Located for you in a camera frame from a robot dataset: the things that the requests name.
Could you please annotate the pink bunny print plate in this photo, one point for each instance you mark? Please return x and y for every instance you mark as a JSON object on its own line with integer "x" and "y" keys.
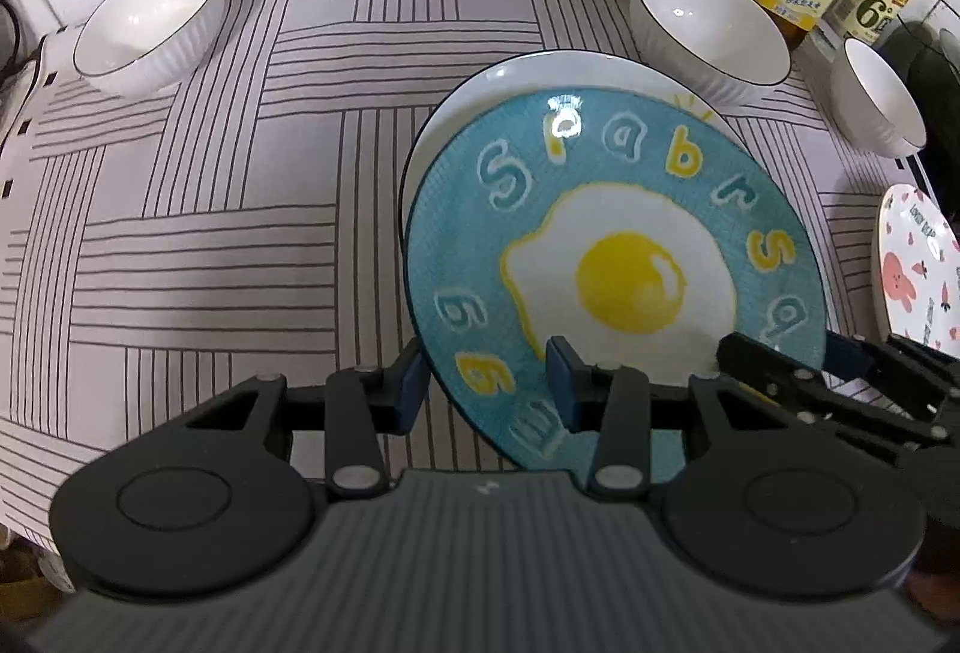
{"x": 915, "y": 263}

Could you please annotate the blue fried egg plate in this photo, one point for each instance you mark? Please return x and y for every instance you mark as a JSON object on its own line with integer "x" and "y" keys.
{"x": 637, "y": 278}

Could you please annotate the striped tablecloth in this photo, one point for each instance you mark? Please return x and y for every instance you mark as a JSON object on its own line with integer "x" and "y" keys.
{"x": 225, "y": 210}

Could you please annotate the black cooking pot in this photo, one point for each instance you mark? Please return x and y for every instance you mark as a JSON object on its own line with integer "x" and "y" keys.
{"x": 930, "y": 90}

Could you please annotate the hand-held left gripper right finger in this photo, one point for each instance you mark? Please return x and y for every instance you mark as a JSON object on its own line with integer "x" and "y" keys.
{"x": 562, "y": 387}

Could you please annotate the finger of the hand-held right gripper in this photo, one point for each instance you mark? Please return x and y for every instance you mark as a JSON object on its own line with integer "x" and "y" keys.
{"x": 772, "y": 375}
{"x": 851, "y": 360}

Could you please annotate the white ribbed bowl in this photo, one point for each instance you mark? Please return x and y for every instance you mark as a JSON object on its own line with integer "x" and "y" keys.
{"x": 142, "y": 23}
{"x": 877, "y": 98}
{"x": 705, "y": 30}

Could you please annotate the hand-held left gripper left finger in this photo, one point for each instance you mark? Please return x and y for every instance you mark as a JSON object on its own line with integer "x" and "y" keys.
{"x": 409, "y": 390}

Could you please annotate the white plate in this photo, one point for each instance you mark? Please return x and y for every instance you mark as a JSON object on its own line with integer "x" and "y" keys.
{"x": 487, "y": 90}

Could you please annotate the dark rounded appliance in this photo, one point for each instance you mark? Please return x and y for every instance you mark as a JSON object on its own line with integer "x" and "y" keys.
{"x": 7, "y": 0}

